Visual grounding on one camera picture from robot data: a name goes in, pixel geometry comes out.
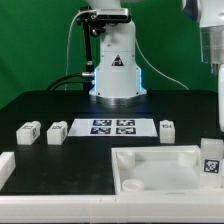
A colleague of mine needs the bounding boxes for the black base cables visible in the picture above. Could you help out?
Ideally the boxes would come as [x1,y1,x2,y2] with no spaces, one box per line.
[45,71,96,92]

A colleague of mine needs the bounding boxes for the white sheet with markers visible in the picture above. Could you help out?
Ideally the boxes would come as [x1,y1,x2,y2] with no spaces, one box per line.
[69,118,157,137]

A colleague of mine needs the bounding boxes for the black camera on stand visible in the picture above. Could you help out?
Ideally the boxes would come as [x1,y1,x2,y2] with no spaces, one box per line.
[76,8,131,37]

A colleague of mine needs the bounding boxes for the white left fence block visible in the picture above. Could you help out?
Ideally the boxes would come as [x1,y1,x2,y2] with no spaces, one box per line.
[0,152,16,190]

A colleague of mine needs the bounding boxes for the black camera stand pole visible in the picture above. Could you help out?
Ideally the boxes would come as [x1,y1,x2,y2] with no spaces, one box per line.
[83,23,94,91]

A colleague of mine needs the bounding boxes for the white square tabletop part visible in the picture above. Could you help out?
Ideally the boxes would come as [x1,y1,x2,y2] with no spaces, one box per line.
[112,145,224,200]

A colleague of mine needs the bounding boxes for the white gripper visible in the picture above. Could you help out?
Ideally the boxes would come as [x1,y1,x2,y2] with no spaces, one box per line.
[218,64,224,132]

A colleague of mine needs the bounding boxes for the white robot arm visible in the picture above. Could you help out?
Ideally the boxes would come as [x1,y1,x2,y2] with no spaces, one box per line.
[86,0,224,132]

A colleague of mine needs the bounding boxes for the grey camera cable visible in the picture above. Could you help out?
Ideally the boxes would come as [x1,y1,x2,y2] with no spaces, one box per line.
[64,9,98,91]

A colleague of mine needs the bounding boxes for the white front fence rail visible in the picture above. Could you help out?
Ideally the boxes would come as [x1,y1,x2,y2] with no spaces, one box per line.
[0,195,224,223]

